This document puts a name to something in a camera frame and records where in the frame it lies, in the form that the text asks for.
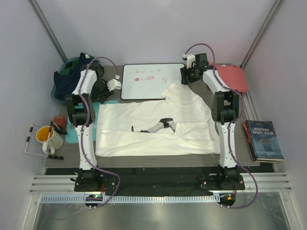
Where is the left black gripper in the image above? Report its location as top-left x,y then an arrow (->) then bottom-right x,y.
93,79 -> 114,104

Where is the white printed t-shirt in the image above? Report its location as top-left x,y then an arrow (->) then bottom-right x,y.
95,81 -> 220,157

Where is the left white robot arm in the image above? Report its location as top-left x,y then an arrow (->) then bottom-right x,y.
65,58 -> 113,172

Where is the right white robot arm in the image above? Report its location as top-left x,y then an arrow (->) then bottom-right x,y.
180,53 -> 239,189

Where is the navy blue t-shirt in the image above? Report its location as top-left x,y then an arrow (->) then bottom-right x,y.
53,52 -> 94,100

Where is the white dry-erase board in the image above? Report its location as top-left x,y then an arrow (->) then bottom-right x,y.
120,63 -> 184,100

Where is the folded pink t-shirt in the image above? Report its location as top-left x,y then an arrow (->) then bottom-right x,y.
205,64 -> 249,93

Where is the green t-shirt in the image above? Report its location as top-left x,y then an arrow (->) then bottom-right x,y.
59,58 -> 80,76

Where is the small brown red object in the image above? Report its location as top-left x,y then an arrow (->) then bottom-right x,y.
53,116 -> 67,130

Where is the teal cutting board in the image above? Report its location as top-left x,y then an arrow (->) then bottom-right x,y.
66,102 -> 100,144

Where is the teal laundry basket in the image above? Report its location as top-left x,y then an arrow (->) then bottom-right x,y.
51,56 -> 82,104

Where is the white mug orange inside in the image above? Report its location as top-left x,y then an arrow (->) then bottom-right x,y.
35,126 -> 64,155

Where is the black marker pen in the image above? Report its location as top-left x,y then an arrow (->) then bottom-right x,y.
48,154 -> 64,160

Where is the clear acrylic sheet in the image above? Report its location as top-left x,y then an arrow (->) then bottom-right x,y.
24,124 -> 48,158

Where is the Nineteen Eighty-Four book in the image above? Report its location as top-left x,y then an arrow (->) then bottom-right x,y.
243,120 -> 284,162

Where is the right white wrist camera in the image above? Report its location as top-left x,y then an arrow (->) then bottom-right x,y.
182,54 -> 195,69

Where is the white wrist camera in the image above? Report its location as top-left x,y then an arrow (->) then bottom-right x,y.
107,75 -> 122,91
182,54 -> 195,69

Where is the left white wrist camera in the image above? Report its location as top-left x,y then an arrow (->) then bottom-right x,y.
107,75 -> 122,91

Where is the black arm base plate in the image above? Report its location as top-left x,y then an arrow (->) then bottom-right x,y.
45,163 -> 274,196

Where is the white slotted cable duct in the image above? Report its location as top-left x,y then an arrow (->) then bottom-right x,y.
40,194 -> 220,204

